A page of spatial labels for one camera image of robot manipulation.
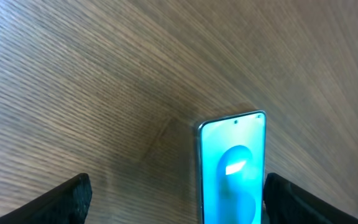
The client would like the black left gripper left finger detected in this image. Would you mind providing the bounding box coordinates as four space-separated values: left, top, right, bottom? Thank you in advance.
0 173 92 224

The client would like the blue screen Galaxy smartphone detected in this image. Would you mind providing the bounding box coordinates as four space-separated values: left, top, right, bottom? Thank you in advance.
195 110 267 224

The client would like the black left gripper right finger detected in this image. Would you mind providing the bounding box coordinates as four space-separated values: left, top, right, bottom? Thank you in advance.
262 172 358 224

